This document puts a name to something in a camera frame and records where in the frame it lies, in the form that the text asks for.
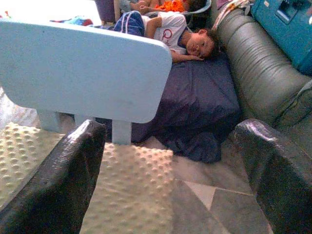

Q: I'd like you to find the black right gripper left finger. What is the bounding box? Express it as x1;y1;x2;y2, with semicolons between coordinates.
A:
0;119;106;234

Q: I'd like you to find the colourful toy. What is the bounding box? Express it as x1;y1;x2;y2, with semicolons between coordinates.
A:
50;15;95;26

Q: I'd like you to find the child in white shirt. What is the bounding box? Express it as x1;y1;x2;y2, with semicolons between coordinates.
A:
113;11;221;63

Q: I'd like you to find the teal bag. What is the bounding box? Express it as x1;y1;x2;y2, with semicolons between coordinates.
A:
250;0;312;76

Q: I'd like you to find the purple floor mattress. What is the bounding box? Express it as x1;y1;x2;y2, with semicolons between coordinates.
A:
131;52;242;164

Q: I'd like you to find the person in orange clothes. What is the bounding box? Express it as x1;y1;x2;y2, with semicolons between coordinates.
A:
119;0;213;14

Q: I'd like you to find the light blue small table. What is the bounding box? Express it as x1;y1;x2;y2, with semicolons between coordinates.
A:
0;19;173;145

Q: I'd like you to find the grey-green leather sofa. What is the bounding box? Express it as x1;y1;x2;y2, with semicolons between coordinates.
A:
212;8;312;161

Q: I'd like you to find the striped cloth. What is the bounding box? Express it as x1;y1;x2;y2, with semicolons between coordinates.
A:
212;0;251;25

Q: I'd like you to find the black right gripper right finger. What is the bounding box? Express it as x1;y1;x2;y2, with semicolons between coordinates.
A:
234;118;312;234

